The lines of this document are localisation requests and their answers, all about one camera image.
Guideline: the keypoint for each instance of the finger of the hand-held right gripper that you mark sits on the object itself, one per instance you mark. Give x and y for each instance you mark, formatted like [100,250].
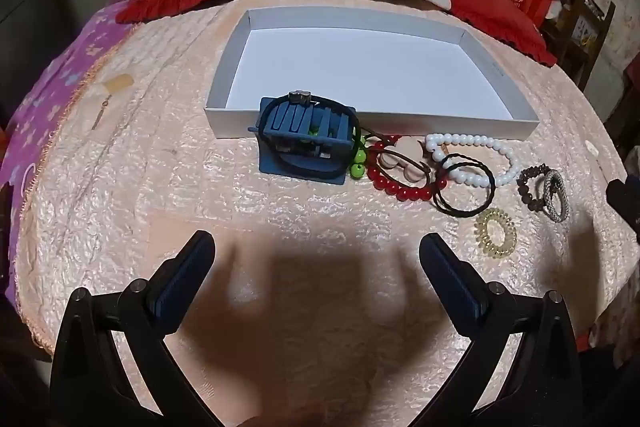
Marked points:
[627,199]

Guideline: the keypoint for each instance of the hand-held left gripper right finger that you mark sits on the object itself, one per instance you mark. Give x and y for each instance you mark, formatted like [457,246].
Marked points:
[452,284]

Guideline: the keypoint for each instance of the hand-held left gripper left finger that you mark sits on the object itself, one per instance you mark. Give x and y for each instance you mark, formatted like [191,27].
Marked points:
[182,279]

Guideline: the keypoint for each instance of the grey braided bangle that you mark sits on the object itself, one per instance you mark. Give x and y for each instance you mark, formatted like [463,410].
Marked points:
[564,207]

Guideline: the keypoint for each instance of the blue hair claw clip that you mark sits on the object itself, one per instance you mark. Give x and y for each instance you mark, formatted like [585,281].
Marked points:
[295,121]

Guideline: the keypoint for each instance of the white cardboard box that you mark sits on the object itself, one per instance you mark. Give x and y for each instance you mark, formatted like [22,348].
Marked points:
[360,67]

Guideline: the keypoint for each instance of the pink textured bedspread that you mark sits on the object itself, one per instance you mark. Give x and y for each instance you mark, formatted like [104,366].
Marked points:
[200,187]

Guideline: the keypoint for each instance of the wooden chair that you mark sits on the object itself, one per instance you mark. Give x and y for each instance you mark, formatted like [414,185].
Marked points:
[600,22]

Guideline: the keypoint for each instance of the purple floral sheet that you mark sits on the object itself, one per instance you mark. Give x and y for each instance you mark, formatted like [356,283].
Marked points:
[55,82]

